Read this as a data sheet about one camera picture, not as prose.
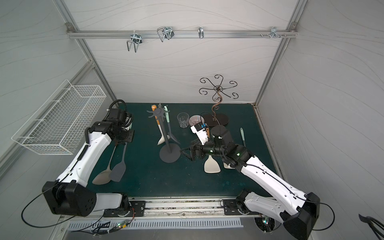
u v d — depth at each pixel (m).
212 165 0.86
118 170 0.78
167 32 0.77
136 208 0.73
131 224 0.70
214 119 1.11
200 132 0.60
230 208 0.73
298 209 0.38
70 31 0.77
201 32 0.78
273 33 0.77
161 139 0.81
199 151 0.58
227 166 0.50
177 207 0.75
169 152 0.93
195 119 1.07
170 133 0.80
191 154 0.57
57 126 0.68
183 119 1.08
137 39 0.78
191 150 0.57
